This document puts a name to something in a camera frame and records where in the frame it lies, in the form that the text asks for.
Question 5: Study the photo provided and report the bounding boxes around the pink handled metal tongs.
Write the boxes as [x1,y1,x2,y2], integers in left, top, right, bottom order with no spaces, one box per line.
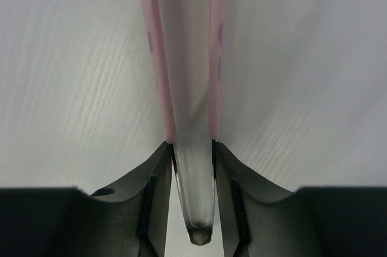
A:
[140,0,224,246]

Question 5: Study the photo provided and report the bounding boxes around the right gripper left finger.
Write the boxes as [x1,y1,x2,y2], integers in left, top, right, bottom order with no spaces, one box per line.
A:
[1,143,172,256]

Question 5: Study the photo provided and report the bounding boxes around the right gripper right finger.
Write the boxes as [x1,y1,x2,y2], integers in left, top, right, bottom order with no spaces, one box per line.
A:
[212,142,386,256]

